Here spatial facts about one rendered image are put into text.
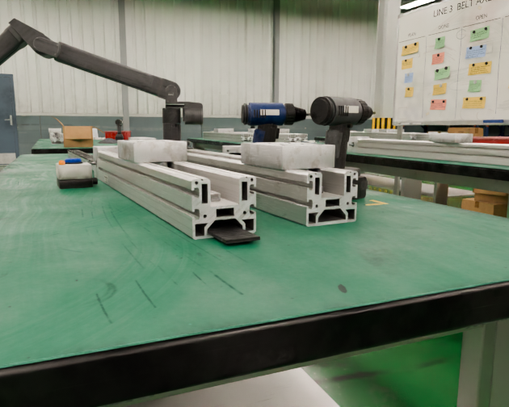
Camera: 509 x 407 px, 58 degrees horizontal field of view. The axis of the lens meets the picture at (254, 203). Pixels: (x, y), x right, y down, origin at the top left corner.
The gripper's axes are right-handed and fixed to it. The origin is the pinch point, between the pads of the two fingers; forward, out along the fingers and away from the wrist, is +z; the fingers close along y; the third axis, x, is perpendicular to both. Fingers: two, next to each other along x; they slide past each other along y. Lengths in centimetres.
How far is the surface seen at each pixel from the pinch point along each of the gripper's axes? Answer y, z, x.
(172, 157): -16, -8, -53
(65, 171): -34.2, -2.6, -20.7
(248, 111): 9.7, -17.7, -35.2
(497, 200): 348, 53, 129
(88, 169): -28.6, -3.0, -20.7
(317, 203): -2, -2, -85
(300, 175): -5, -6, -83
